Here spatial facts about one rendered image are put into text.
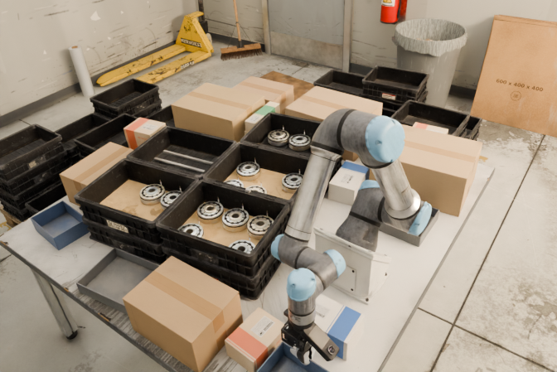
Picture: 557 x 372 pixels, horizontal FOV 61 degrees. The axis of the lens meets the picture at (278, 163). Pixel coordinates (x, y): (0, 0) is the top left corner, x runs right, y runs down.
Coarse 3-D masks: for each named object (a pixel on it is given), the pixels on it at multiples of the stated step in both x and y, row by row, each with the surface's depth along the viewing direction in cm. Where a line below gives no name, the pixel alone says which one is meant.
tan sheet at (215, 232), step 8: (224, 208) 189; (192, 216) 186; (184, 224) 182; (200, 224) 182; (216, 224) 181; (208, 232) 178; (216, 232) 177; (224, 232) 177; (232, 232) 177; (240, 232) 177; (216, 240) 174; (224, 240) 174; (232, 240) 173; (256, 240) 173
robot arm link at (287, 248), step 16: (336, 112) 132; (320, 128) 133; (336, 128) 129; (320, 144) 133; (336, 144) 132; (320, 160) 133; (336, 160) 137; (304, 176) 136; (320, 176) 134; (304, 192) 134; (320, 192) 134; (304, 208) 134; (288, 224) 137; (304, 224) 134; (288, 240) 135; (304, 240) 135; (288, 256) 134
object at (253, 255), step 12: (204, 180) 188; (240, 192) 181; (288, 204) 173; (168, 228) 166; (276, 228) 166; (192, 240) 162; (204, 240) 160; (264, 240) 159; (228, 252) 156; (240, 252) 154; (252, 252) 154
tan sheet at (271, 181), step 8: (232, 176) 206; (264, 176) 205; (272, 176) 205; (280, 176) 204; (248, 184) 201; (256, 184) 201; (264, 184) 201; (272, 184) 200; (280, 184) 200; (272, 192) 196; (280, 192) 195
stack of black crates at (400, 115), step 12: (408, 108) 308; (420, 108) 304; (432, 108) 299; (396, 120) 286; (408, 120) 306; (420, 120) 305; (432, 120) 304; (444, 120) 299; (456, 120) 294; (456, 132) 272
